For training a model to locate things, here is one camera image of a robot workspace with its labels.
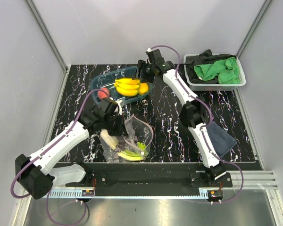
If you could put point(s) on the purple fake grapes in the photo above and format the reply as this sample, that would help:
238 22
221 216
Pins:
124 143

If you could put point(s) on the clear zip top bag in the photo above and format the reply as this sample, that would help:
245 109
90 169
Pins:
138 131

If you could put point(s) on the green white fake leek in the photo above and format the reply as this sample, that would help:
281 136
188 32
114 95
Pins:
139 152

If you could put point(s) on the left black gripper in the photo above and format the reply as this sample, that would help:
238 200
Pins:
121 130

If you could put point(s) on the folded blue cloth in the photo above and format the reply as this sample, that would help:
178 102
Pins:
220 139

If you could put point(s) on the white plastic basket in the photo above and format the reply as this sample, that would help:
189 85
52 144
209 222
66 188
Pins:
218 87

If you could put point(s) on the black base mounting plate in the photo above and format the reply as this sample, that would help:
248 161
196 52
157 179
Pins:
151 179

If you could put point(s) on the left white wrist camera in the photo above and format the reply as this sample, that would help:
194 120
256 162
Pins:
119 108

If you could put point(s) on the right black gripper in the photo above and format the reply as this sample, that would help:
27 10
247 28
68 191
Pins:
141 65

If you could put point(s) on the dark grey cloth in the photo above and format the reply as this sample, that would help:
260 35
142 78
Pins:
205 58

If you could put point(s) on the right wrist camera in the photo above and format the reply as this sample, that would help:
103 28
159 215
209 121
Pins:
154 56

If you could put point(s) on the yellow fake banana bunch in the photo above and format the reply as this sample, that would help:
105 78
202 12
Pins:
127 87

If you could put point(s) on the aluminium rail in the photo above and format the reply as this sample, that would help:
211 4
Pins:
246 180

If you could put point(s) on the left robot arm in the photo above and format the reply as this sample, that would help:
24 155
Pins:
38 174

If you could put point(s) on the red fake peach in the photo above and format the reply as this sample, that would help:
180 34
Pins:
103 93

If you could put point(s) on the blue plastic container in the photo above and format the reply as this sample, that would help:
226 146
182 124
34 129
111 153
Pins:
107 80

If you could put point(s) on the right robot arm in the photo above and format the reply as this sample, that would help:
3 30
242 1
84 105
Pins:
195 114

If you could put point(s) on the green cloth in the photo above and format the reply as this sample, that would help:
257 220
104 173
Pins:
226 71

